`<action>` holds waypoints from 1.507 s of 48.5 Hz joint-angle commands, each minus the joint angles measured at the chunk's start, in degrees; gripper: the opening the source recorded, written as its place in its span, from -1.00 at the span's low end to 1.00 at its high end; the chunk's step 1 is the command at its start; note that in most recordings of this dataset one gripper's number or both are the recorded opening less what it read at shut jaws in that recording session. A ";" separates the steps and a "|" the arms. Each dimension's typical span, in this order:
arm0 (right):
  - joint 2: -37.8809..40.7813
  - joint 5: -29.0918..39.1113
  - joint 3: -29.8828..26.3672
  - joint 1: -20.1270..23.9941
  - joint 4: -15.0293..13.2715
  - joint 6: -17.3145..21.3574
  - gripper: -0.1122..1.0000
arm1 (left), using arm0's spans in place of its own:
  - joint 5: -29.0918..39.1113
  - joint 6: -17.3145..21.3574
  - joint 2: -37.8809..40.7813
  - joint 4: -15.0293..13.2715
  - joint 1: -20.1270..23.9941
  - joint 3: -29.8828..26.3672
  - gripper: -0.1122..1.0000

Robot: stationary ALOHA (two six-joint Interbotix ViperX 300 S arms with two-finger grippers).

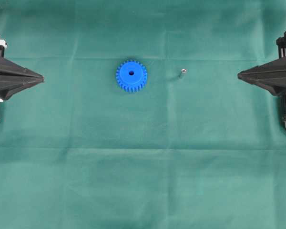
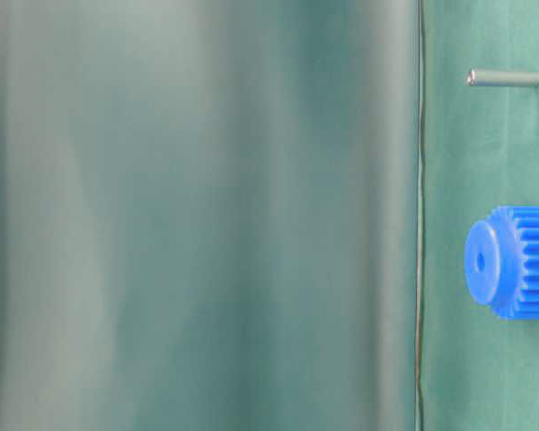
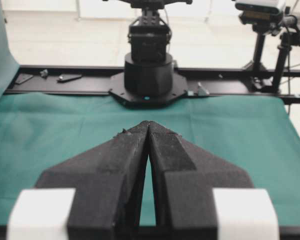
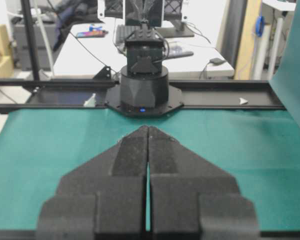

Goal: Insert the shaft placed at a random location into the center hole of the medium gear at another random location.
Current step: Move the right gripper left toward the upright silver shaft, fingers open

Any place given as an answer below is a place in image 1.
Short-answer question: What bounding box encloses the green table cloth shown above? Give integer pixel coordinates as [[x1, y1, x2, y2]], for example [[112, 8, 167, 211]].
[[0, 0, 286, 229]]

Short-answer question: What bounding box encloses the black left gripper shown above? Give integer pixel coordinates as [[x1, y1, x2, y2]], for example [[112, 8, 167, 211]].
[[0, 39, 44, 103]]

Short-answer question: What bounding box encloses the blue plastic gear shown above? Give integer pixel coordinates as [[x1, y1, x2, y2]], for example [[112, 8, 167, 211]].
[[115, 60, 148, 93]]

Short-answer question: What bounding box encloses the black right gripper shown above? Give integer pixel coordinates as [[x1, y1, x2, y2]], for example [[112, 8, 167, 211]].
[[237, 32, 286, 129]]

